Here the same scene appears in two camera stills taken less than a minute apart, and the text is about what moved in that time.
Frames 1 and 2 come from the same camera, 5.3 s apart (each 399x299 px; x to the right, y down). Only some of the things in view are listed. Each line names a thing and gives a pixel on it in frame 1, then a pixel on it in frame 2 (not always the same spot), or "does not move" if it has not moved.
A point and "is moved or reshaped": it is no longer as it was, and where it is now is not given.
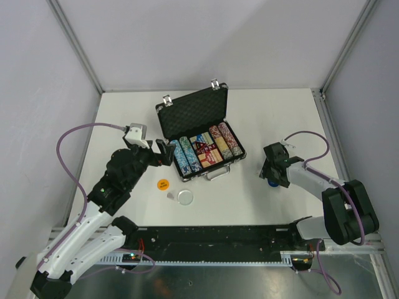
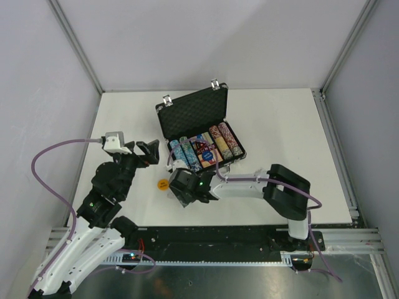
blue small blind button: (274, 184) is moved or reshaped
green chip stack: (193, 161) does not move
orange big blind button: (163, 184) does not move
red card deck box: (208, 154) does not move
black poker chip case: (199, 139) does not move
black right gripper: (265, 172) -> (184, 198)
